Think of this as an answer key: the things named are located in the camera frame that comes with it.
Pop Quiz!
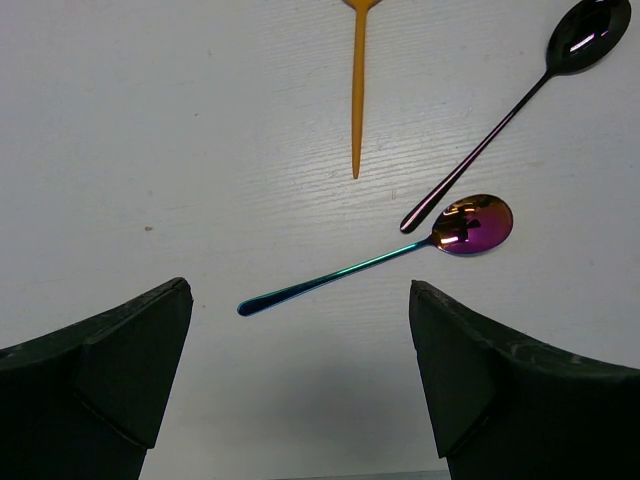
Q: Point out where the iridescent rainbow spoon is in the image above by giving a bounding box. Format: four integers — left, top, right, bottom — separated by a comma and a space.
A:
237, 194, 514, 317

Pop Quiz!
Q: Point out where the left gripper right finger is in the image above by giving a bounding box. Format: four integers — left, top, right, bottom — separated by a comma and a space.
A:
409, 281, 639, 479

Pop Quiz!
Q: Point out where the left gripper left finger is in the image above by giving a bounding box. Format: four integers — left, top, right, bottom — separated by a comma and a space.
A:
1, 277, 193, 479

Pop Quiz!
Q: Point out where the black spoon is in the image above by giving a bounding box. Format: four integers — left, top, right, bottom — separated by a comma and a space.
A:
399, 0, 632, 234

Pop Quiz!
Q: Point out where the orange spoon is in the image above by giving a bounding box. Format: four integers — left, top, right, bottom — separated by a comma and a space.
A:
346, 0, 376, 179

